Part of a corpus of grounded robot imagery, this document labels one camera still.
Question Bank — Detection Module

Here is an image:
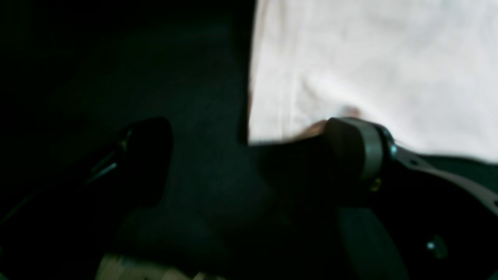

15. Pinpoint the pink T-shirt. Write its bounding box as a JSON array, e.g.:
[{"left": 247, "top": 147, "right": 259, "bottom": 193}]
[{"left": 247, "top": 0, "right": 498, "bottom": 164}]

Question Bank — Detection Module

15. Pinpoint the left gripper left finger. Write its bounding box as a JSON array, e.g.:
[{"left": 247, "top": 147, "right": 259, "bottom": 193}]
[{"left": 1, "top": 117, "right": 173, "bottom": 280}]

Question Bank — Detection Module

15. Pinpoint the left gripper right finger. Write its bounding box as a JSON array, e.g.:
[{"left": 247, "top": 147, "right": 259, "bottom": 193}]
[{"left": 261, "top": 118, "right": 497, "bottom": 280}]

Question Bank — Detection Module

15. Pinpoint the black table cloth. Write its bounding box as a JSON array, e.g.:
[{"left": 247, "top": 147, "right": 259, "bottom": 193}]
[{"left": 1, "top": 0, "right": 497, "bottom": 280}]

